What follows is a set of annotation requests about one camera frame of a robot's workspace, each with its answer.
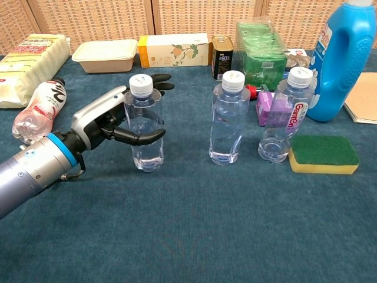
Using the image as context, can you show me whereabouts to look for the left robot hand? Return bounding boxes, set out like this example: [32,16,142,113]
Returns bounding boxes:
[63,73,176,152]

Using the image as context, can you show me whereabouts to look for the clear water bottle white cap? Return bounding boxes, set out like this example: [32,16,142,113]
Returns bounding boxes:
[209,70,251,166]
[123,74,166,173]

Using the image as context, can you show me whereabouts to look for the clear water bottle purple label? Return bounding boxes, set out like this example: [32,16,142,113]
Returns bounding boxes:
[258,67,315,164]

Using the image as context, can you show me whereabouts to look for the pink drink bottle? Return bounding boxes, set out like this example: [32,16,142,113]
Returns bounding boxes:
[11,77,69,145]

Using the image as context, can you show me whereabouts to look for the beige lidded food container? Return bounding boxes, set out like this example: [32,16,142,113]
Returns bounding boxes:
[71,38,139,74]

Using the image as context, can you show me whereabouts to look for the yellow sponge multipack bag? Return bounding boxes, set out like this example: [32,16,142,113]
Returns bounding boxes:
[0,33,71,109]

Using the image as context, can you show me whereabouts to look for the wicker folding screen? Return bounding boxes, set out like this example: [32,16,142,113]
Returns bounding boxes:
[0,0,377,57]

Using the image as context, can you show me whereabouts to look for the white orange flower-print carton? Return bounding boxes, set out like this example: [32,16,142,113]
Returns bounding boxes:
[138,33,210,69]

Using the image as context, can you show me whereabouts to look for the gold and black tin can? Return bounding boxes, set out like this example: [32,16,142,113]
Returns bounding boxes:
[211,35,235,81]

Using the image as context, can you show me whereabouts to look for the blue table cloth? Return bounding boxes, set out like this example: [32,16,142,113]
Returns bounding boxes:
[0,48,377,283]

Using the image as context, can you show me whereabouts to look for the small red-capped metal item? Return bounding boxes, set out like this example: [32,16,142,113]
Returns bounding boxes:
[246,84,270,103]

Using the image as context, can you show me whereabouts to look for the small purple box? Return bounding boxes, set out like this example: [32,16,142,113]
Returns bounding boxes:
[255,91,277,127]

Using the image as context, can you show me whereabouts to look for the green packet stack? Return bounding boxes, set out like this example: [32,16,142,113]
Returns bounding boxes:
[237,19,288,90]

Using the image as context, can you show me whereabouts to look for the blue white blister pack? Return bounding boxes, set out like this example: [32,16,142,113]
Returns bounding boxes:
[284,48,312,72]

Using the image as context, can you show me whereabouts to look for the green and yellow sponge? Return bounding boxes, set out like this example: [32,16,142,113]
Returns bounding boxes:
[287,134,361,175]

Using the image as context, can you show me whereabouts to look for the blue detergent bottle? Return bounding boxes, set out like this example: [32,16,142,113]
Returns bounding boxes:
[306,0,377,123]

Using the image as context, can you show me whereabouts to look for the brown spiral notebook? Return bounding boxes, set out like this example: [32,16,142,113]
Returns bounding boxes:
[343,72,377,124]

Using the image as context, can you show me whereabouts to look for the short black wrist cable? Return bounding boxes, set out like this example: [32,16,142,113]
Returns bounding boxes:
[60,157,87,180]

